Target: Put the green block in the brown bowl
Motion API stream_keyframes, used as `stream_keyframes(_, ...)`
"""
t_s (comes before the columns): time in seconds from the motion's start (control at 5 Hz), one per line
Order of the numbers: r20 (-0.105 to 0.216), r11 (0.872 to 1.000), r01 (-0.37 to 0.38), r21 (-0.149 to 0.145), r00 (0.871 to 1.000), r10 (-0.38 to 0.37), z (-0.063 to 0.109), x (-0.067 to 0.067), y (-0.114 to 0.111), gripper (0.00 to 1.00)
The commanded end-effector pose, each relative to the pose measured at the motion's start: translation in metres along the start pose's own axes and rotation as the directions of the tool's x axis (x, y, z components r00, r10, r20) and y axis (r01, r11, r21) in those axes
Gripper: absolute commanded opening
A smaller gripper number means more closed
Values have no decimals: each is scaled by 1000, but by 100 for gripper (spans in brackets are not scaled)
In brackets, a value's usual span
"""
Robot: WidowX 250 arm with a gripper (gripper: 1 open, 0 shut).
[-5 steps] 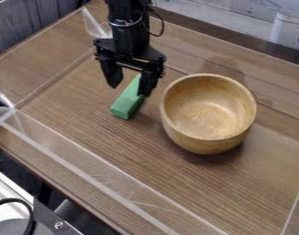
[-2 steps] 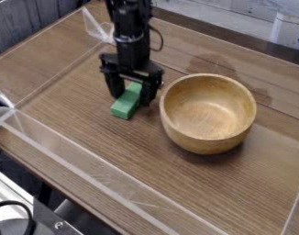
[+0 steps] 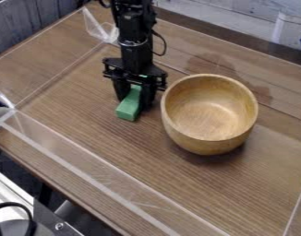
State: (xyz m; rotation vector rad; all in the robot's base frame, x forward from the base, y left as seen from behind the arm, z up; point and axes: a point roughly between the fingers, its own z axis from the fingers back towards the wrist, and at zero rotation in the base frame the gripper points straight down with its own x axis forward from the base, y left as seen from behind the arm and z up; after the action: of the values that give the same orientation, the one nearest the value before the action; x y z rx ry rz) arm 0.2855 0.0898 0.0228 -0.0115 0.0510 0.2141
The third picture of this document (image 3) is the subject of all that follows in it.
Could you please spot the brown wooden bowl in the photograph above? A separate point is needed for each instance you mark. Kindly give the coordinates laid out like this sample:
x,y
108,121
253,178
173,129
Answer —
x,y
209,113

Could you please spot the clear acrylic enclosure wall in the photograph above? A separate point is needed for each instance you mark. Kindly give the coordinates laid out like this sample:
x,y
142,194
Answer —
x,y
119,168

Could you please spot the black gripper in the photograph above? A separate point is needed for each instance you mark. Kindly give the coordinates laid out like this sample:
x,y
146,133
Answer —
x,y
134,68

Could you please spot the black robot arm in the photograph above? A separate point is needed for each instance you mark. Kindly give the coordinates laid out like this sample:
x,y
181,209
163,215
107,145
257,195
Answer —
x,y
139,43

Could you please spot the green rectangular block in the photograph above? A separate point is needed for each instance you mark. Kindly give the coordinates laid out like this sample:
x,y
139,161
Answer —
x,y
128,108

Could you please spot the white bin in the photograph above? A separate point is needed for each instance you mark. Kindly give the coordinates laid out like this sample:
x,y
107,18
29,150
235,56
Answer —
x,y
286,33

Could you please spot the grey metal bracket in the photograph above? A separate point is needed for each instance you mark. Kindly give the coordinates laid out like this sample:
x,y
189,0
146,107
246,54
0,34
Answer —
x,y
51,225

